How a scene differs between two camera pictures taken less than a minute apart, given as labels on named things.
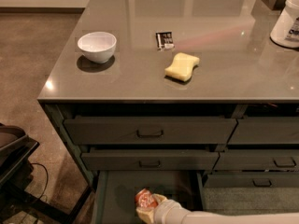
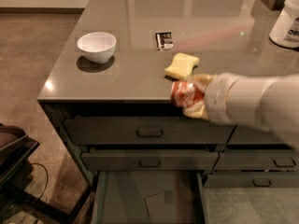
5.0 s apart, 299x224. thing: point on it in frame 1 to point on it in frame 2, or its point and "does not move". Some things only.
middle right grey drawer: (258, 160) does not move
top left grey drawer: (149, 130) does not move
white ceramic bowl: (98, 46) does not move
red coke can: (144, 198) to (184, 93)
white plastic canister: (285, 31) does not move
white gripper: (163, 209) to (217, 97)
